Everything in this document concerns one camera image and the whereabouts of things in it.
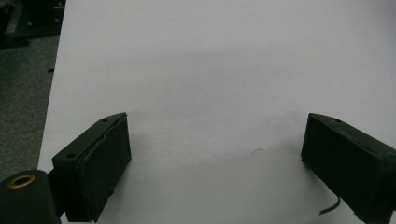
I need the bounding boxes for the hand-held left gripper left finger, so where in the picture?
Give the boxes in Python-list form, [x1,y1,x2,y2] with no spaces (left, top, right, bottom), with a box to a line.
[47,112,133,224]

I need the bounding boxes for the dark equipment stand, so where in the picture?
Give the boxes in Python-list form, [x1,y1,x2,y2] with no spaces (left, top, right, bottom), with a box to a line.
[0,0,67,50]

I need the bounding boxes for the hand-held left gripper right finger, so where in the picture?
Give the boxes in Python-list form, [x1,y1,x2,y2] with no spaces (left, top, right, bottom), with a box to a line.
[300,112,396,224]

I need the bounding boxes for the black cable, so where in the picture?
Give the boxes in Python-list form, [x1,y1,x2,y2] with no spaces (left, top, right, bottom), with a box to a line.
[318,196,342,216]

